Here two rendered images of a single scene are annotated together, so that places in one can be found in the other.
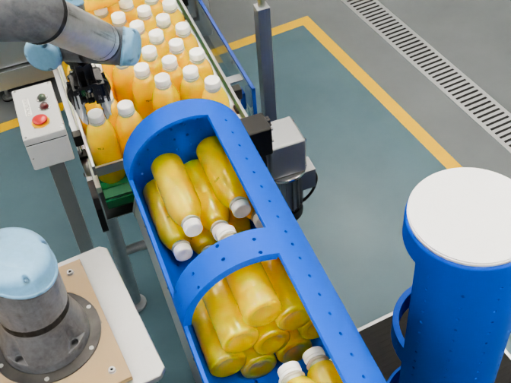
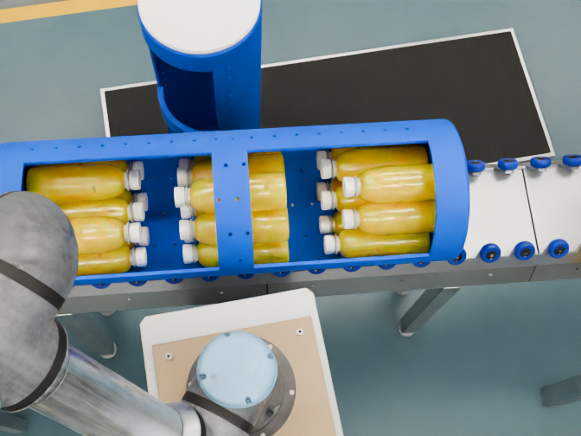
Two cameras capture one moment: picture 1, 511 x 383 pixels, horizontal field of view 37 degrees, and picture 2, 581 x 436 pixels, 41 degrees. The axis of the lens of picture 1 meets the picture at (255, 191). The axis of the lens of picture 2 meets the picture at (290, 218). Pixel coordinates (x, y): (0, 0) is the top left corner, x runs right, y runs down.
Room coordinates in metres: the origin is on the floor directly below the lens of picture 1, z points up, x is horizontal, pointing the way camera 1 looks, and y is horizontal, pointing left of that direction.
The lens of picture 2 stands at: (0.70, 0.54, 2.52)
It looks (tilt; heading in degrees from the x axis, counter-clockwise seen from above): 70 degrees down; 275
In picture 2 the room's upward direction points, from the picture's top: 8 degrees clockwise
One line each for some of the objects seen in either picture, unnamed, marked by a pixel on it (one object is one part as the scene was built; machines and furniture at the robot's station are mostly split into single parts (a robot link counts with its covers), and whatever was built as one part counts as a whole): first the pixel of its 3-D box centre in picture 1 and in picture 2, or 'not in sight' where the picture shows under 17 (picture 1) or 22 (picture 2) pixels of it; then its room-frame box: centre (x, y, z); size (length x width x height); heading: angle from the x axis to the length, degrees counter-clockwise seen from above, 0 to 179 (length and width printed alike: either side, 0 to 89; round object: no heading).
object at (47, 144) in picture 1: (42, 124); not in sight; (1.46, 0.51, 1.05); 0.20 x 0.10 x 0.10; 17
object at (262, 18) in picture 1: (271, 150); not in sight; (1.82, -0.07, 0.55); 0.04 x 0.04 x 1.10; 17
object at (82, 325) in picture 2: not in sight; (88, 330); (1.26, 0.22, 0.31); 0.06 x 0.06 x 0.63; 17
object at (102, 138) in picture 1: (104, 147); not in sight; (1.41, 0.36, 1.00); 0.07 x 0.07 x 0.19
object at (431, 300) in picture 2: not in sight; (425, 306); (0.32, -0.06, 0.31); 0.06 x 0.06 x 0.63; 17
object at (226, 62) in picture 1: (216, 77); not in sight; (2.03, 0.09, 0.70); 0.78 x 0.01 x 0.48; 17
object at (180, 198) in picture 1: (178, 193); (80, 235); (1.13, 0.16, 1.11); 0.19 x 0.07 x 0.07; 17
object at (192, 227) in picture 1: (192, 227); (136, 232); (1.03, 0.13, 1.11); 0.04 x 0.02 x 0.04; 107
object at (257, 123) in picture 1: (253, 138); not in sight; (1.44, -0.01, 0.95); 0.10 x 0.07 x 0.10; 107
